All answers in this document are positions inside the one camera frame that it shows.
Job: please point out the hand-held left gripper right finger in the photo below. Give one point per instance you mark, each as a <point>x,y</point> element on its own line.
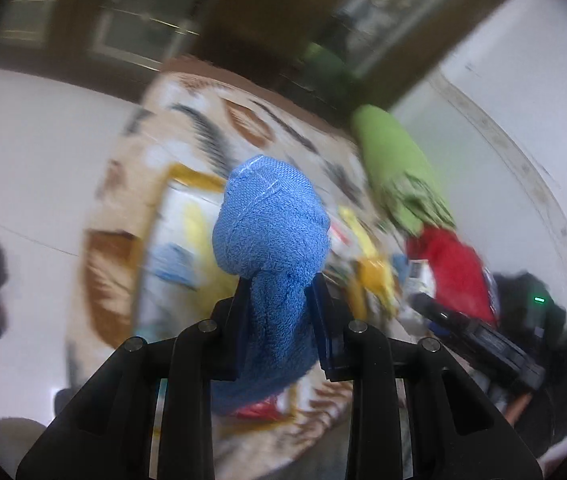
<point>324,327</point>

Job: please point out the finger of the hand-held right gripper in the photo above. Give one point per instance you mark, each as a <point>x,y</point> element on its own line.
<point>438,316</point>

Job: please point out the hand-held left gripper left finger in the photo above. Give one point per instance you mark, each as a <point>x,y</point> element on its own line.
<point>232,331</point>

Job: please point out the blue towel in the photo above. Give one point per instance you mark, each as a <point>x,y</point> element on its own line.
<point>269,240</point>

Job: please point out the red cloth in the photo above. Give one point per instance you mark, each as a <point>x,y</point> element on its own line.
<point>456,275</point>

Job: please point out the green cloth with fringe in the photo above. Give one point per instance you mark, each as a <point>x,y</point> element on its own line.
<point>393,160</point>

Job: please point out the patterned beige brown blanket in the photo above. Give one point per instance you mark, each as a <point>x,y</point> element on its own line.
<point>198,125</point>

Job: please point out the green cushion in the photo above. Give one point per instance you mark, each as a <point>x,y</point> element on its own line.
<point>326,65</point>

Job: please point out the dark wooden cabinet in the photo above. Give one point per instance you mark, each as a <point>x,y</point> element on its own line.
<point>153,15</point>

